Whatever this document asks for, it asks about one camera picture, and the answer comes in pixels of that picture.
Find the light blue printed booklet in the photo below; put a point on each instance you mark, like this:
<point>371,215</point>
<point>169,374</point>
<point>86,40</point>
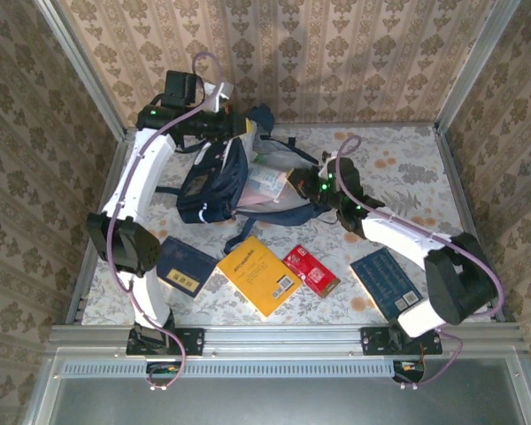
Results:
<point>265,181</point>

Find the aluminium back rail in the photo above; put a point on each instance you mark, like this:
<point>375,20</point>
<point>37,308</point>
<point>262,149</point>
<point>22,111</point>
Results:
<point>380,125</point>

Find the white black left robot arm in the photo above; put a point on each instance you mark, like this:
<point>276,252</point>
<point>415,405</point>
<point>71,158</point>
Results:
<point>137,177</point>

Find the blue book with white text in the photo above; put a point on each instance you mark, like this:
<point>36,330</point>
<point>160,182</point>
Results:
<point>380,279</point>

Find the floral tablecloth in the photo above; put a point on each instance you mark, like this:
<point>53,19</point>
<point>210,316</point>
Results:
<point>380,146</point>

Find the aluminium front rail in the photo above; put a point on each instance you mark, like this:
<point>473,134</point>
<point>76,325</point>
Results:
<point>283,338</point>

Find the navy book with yellow label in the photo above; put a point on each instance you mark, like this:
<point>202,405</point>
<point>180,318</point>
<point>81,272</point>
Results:
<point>181,261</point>

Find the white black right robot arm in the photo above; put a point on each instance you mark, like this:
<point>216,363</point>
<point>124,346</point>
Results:
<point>398,234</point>

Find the aluminium corner post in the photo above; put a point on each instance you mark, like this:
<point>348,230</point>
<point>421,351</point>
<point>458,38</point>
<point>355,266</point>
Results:
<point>87,75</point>
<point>473,66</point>

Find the navy blue backpack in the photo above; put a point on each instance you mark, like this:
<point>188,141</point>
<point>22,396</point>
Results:
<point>217,177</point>

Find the aluminium side rail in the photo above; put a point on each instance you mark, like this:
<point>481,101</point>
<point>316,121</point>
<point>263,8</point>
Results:
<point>462,199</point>
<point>77,305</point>

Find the grey metal sheet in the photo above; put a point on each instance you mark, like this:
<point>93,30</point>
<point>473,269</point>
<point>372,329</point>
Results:
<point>292,403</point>

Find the red packet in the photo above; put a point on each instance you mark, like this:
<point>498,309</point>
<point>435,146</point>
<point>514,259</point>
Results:
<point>310,270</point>

